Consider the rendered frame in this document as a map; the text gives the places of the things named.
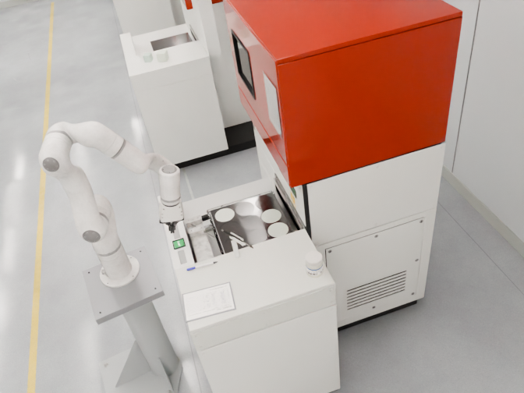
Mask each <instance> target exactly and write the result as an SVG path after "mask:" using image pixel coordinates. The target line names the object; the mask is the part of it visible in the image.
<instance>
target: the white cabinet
mask: <svg viewBox="0 0 524 393"><path fill-rule="evenodd" d="M197 354H198V356H199V358H200V361H201V364H202V366H203V369H204V372H205V374H206V376H207V379H208V382H209V384H210V386H211V390H212V392H213V393H331V392H333V391H337V390H338V389H339V388H340V374H339V357H338V323H337V306H336V304H333V305H330V306H326V307H325V308H322V309H319V310H315V311H313V312H310V313H306V314H303V315H302V316H299V317H295V318H292V319H290V320H286V321H283V322H281V323H279V324H275V325H272V326H270V327H266V328H263V329H260V330H258V331H255V332H252V333H249V334H247V335H243V336H240V337H238V338H234V339H232V340H229V341H226V342H222V343H220V344H217V345H214V346H211V347H209V348H206V349H202V350H200V351H197Z"/></svg>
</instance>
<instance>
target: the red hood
mask: <svg viewBox="0 0 524 393"><path fill-rule="evenodd" d="M223 4H224V9H225V17H226V22H227V26H228V35H229V39H230V44H231V49H232V57H233V62H234V66H235V74H236V79H237V84H238V88H239V96H240V101H241V103H242V105H243V107H244V108H245V110H246V112H247V114H248V116H249V117H250V119H251V120H252V122H253V124H254V125H255V127H256V129H257V131H258V133H259V134H260V136H261V138H262V140H263V141H264V143H265V144H266V146H267V149H268V150H269V151H270V153H271V155H272V157H273V159H274V160H275V162H276V164H277V165H278V167H279V169H280V170H281V173H282V174H283V176H284V177H285V179H286V181H287V183H288V184H289V186H290V187H291V188H293V187H296V186H301V185H303V184H306V183H308V182H313V181H316V180H319V179H323V178H327V177H329V176H332V175H337V174H339V173H342V172H347V171H349V170H353V169H355V168H359V167H363V166H365V165H370V164H373V163H375V162H379V161H383V160H385V159H389V158H393V157H396V156H399V155H401V154H406V153H409V152H411V151H415V150H419V149H422V148H424V147H429V146H432V145H434V144H437V143H442V142H444V141H445V137H446V132H447V126H448V116H449V110H450V104H451V94H452V88H453V83H454V76H455V66H456V60H457V54H458V49H459V38H460V33H461V27H462V14H463V11H462V10H460V9H457V8H455V7H454V6H453V5H450V4H448V3H447V2H445V1H443V0H223Z"/></svg>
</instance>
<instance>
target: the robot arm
mask: <svg viewBox="0 0 524 393"><path fill-rule="evenodd" d="M75 143H79V144H81V145H83V146H85V147H92V148H96V149H98V150H99V151H100V152H102V153H104V154H106V155H107V156H109V157H110V158H111V159H113V160H114V161H117V162H118V163H119V164H121V165H123V166H124V167H126V168H128V169H129V170H130V171H132V172H134V173H136V174H143V173H144V172H146V171H147V170H148V169H150V170H152V171H154V172H156V173H158V174H159V184H160V196H161V200H160V203H159V217H160V220H159V223H160V224H166V225H168V230H169V231H170V232H171V234H172V233H175V227H176V224H177V223H179V222H180V221H183V220H184V217H183V209H182V201H181V193H180V171H179V168H178V167H177V166H175V165H174V164H173V163H171V162H170V161H169V160H168V159H167V158H165V157H163V156H161V155H160V154H156V153H148V154H145V153H144V152H143V151H141V150H140V149H138V148H137V147H135V146H134V145H132V144H131V143H130V142H128V141H127V140H125V139H124V138H122V137H121V136H120V135H118V134H117V133H115V132H114V131H112V130H111V129H109V128H108V127H107V126H105V125H103V124H101V123H99V122H95V121H89V122H81V123H77V124H71V123H68V122H57V123H55V124H54V125H52V126H51V127H50V128H49V129H48V131H47V132H46V134H45V137H44V141H43V143H42V145H41V149H40V152H39V157H38V158H39V163H40V166H41V168H42V170H43V171H44V172H45V173H46V174H47V175H50V176H53V177H55V178H56V179H57V180H58V181H59V182H60V183H61V185H62V187H63V189H64V190H65V192H66V194H67V196H68V198H69V202H70V204H71V208H72V212H73V218H74V221H75V225H76V229H77V231H78V233H79V235H80V237H81V238H82V239H83V240H85V241H87V242H89V243H91V244H92V247H93V248H94V251H95V253H96V254H97V257H98V259H99V261H100V262H101V264H102V266H103V267H102V269H101V272H100V279H101V281H102V283H103V284H104V285H106V286H108V287H111V288H118V287H122V286H124V285H127V284H129V283H130V282H131V281H132V280H134V279H135V277H136V276H137V275H138V273H139V271H140V264H139V262H138V260H137V259H136V258H135V257H132V256H130V255H127V254H126V252H125V250H124V247H123V245H122V243H121V240H120V238H119V236H118V233H117V228H116V223H115V214H114V211H113V208H112V205H111V203H110V201H109V200H108V199H107V198H106V197H105V196H102V195H100V194H94V192H93V190H92V187H91V185H90V182H89V180H88V178H87V176H86V174H85V172H84V171H83V169H82V168H81V167H80V166H78V165H73V164H72V162H71V161H70V156H69V154H70V150H71V147H72V145H73V144H75ZM170 221H173V222H172V223H171V222H170Z"/></svg>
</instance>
